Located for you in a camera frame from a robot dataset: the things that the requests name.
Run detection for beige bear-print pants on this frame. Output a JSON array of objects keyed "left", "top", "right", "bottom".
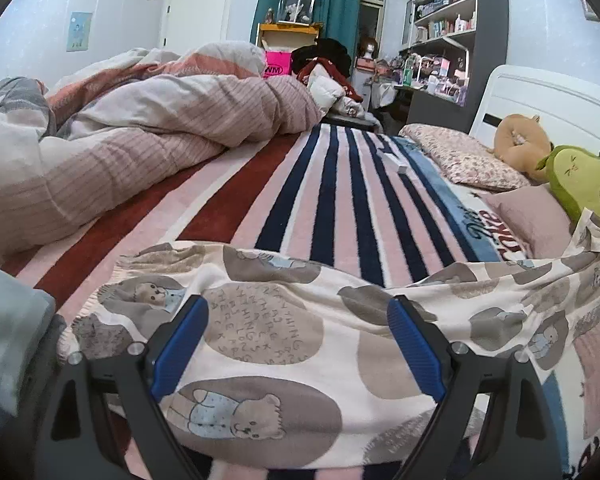
[{"left": 58, "top": 212, "right": 600, "bottom": 476}]

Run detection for light blue cloth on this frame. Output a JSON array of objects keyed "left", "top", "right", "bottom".
[{"left": 0, "top": 270, "right": 55, "bottom": 434}]

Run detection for plain pink pillow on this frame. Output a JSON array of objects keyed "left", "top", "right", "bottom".
[{"left": 481, "top": 184, "right": 572, "bottom": 258}]

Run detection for green avocado plush toy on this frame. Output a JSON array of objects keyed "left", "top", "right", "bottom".
[{"left": 536, "top": 145, "right": 600, "bottom": 222}]

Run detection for floral pink pillow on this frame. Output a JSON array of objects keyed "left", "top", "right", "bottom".
[{"left": 399, "top": 124, "right": 530, "bottom": 192}]

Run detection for striped pink navy blanket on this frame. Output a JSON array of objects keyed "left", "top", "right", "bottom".
[{"left": 4, "top": 126, "right": 533, "bottom": 320}]

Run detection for small white box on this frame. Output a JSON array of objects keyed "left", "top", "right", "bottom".
[{"left": 380, "top": 152, "right": 408, "bottom": 174}]

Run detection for tan plush toy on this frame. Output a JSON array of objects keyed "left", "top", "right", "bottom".
[{"left": 493, "top": 114, "right": 553, "bottom": 183}]

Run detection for pink striped crumpled duvet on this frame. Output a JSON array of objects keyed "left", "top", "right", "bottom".
[{"left": 0, "top": 41, "right": 322, "bottom": 263}]

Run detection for white bed headboard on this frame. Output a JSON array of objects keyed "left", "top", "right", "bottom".
[{"left": 469, "top": 65, "right": 600, "bottom": 154}]

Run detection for pile of dark clothes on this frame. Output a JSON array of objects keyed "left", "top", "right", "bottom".
[{"left": 291, "top": 38, "right": 375, "bottom": 122}]

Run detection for bright pink bag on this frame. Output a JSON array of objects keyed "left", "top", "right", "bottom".
[{"left": 262, "top": 50, "right": 291, "bottom": 78}]

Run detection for dark grey bookshelf unit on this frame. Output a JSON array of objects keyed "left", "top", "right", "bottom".
[{"left": 402, "top": 0, "right": 509, "bottom": 132}]

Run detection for white door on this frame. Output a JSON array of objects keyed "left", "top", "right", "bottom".
[{"left": 159, "top": 0, "right": 230, "bottom": 54}]

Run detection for yellow small shelf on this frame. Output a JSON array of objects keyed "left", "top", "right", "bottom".
[{"left": 256, "top": 23, "right": 321, "bottom": 52}]

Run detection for clear display case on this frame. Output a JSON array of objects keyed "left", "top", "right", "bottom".
[{"left": 276, "top": 0, "right": 316, "bottom": 26}]

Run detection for blue wall poster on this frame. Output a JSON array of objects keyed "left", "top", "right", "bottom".
[{"left": 66, "top": 12, "right": 93, "bottom": 52}]

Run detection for framed wall picture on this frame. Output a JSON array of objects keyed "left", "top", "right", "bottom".
[{"left": 581, "top": 0, "right": 600, "bottom": 22}]

